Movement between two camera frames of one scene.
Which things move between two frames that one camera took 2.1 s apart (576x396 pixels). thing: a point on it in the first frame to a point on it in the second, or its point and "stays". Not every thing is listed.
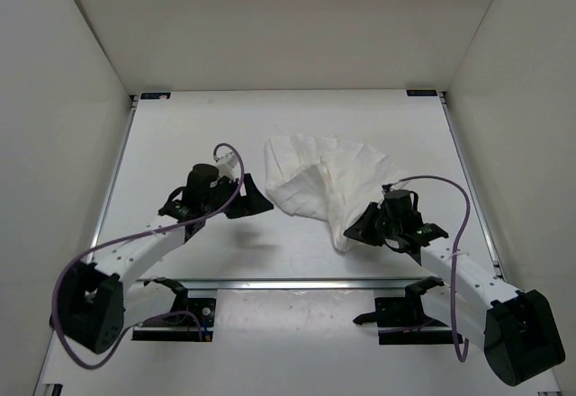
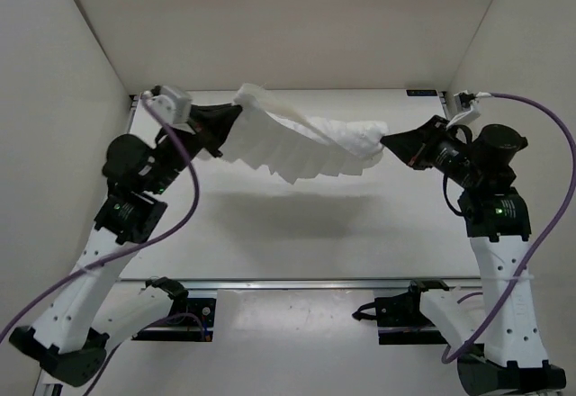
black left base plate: [182, 328] stays
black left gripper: [253, 202] to [218, 118]
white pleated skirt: [323, 179] to [270, 136]
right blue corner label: [421, 93] stays
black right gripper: [361, 229] to [413, 145]
